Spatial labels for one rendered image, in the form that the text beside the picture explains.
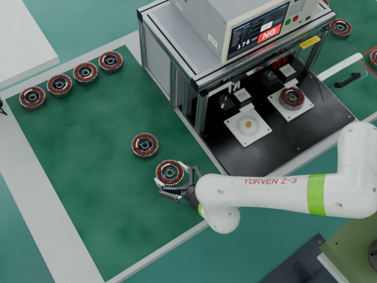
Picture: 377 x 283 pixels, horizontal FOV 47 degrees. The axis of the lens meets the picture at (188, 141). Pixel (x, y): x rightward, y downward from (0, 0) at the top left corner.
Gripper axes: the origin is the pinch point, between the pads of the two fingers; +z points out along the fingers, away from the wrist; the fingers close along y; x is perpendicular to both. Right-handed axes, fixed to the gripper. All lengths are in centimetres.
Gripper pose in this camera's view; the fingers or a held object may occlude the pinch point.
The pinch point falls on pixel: (170, 174)
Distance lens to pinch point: 170.8
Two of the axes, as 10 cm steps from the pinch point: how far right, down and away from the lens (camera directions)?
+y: -7.8, 5.3, -3.2
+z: -5.5, -3.6, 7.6
